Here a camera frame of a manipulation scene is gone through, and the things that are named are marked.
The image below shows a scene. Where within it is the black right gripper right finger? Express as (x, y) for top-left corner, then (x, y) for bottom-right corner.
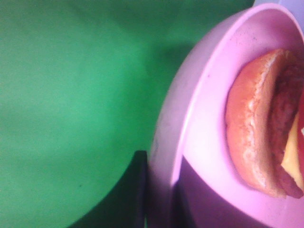
(173, 156), (240, 228)

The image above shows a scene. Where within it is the pink round plate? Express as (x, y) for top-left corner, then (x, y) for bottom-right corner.
(147, 0), (304, 228)

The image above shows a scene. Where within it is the burger with sesame-free bun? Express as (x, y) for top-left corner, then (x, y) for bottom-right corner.
(225, 49), (304, 199)

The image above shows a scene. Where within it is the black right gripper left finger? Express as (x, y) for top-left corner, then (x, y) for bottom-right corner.
(70, 150), (147, 228)

